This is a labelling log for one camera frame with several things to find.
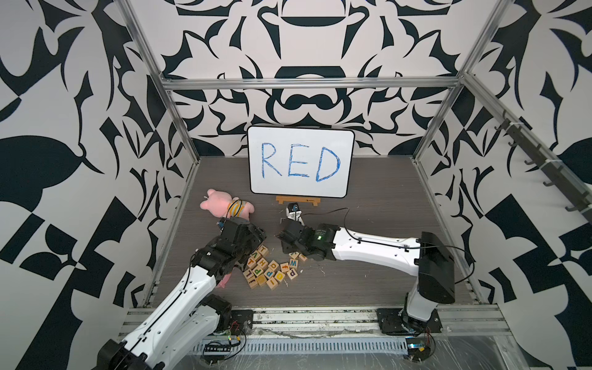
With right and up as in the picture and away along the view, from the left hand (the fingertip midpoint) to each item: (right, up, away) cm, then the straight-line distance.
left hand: (258, 232), depth 80 cm
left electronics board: (-12, -34, -8) cm, 37 cm away
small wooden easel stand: (+21, +9, +18) cm, 29 cm away
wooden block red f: (+9, -13, +2) cm, 16 cm away
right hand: (+9, 0, -1) cm, 9 cm away
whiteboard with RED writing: (+15, +26, +13) cm, 32 cm away
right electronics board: (+50, -34, -9) cm, 61 cm away
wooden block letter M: (+12, -12, +4) cm, 17 cm away
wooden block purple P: (+12, -15, +1) cm, 19 cm away
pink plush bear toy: (-17, +8, +16) cm, 25 cm away
